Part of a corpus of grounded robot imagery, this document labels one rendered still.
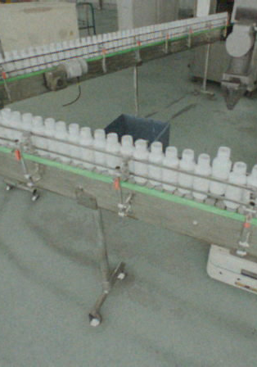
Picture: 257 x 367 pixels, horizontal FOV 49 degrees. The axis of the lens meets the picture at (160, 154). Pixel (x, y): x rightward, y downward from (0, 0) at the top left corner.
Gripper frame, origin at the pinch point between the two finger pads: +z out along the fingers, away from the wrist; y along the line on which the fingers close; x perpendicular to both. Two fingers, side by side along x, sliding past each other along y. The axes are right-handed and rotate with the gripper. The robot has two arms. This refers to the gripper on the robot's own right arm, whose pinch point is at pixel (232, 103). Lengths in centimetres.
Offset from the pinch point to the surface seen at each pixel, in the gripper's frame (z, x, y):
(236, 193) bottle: 29.0, 6.9, 1.6
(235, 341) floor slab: 135, 24, -14
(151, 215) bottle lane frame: 49, -22, 2
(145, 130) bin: 45, -54, -60
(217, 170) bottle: 22.5, -0.7, 1.2
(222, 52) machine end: 48, -69, -382
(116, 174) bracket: 28.6, -33.1, 9.8
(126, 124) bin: 44, -66, -60
